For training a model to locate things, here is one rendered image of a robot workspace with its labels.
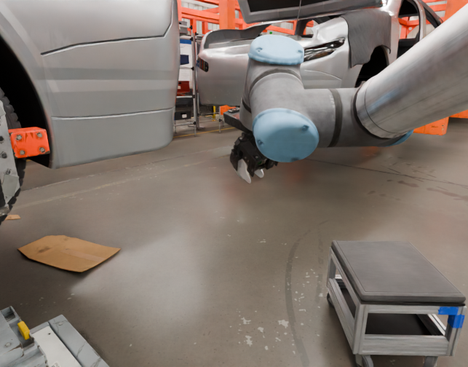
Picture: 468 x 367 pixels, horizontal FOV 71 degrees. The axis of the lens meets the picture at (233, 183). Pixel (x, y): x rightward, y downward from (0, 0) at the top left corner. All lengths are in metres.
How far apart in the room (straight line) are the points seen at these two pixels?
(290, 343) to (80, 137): 1.11
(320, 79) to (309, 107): 2.30
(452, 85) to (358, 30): 2.65
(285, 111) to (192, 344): 1.17
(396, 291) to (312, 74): 1.91
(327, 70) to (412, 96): 2.42
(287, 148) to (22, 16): 0.87
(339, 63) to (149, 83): 1.85
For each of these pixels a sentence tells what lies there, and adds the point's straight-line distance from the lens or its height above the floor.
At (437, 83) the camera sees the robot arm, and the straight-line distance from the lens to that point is 0.36.
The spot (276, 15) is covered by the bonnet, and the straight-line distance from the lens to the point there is 4.16.
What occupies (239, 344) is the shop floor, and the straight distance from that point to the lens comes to 1.46.
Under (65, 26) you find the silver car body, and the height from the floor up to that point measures 1.17.
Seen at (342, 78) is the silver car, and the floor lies 1.03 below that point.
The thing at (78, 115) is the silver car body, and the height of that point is 0.91.
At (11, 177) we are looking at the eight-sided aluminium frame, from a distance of 1.04.
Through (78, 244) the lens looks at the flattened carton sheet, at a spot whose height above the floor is 0.01.
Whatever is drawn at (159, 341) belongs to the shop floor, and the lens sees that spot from 1.51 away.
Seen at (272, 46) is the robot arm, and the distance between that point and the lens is 0.57.
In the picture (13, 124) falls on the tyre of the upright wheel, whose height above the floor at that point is 0.89.
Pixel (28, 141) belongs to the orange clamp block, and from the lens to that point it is 1.04.
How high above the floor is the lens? 1.01
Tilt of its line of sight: 18 degrees down
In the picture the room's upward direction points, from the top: straight up
